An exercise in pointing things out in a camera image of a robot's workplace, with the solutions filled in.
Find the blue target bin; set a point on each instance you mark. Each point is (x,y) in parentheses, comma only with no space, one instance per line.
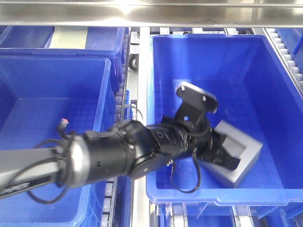
(255,94)

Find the stainless steel rack frame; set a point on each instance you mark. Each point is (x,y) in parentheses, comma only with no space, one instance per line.
(208,13)

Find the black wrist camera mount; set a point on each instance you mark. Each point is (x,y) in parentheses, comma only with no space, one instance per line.
(196,102)

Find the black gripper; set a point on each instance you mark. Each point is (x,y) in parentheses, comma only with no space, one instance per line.
(204,144)

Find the gray foam base block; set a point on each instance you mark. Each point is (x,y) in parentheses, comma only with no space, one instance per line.
(240,145)

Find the robot arm black and gray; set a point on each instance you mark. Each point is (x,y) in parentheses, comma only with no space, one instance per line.
(127,149)

